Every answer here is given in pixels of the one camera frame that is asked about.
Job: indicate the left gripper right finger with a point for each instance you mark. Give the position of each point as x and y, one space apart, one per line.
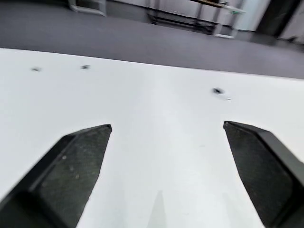
268 173

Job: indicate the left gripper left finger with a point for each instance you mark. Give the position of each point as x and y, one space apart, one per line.
64 175

